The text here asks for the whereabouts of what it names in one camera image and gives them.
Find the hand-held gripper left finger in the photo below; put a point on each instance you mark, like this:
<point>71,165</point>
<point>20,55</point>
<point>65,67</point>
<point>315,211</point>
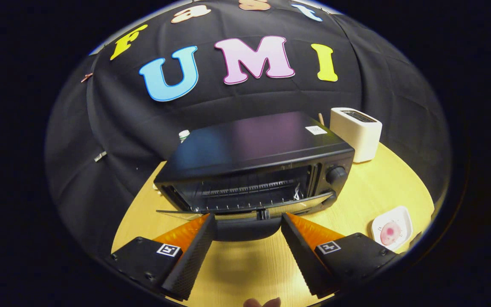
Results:
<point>196,251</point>

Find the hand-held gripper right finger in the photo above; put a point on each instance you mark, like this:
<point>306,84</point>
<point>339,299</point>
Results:
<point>301,256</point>

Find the pink ham slice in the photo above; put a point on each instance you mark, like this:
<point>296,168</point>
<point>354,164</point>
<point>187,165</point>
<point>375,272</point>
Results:
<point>390,233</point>

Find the white square plate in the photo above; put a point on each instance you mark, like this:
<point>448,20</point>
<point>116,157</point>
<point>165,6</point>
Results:
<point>403,217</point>

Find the black toaster oven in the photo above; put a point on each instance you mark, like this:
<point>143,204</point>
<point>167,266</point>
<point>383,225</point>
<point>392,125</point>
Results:
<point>249,140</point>

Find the white bread toaster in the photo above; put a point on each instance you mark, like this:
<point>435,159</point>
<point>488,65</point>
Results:
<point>356,136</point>

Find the small white brown object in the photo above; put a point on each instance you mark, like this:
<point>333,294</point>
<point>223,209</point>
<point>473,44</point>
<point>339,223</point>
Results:
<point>156,186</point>

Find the small white bottle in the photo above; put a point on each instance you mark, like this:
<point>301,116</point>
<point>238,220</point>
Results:
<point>183,135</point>

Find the silver cloth clip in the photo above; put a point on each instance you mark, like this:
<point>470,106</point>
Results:
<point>99,156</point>

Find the wooden stick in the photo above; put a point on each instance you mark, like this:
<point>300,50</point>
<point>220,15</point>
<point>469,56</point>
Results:
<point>321,119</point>

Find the black backdrop cloth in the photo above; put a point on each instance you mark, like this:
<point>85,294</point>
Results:
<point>113,128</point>

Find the copper cloth clip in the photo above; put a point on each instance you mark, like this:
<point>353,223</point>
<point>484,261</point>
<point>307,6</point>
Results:
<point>86,77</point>

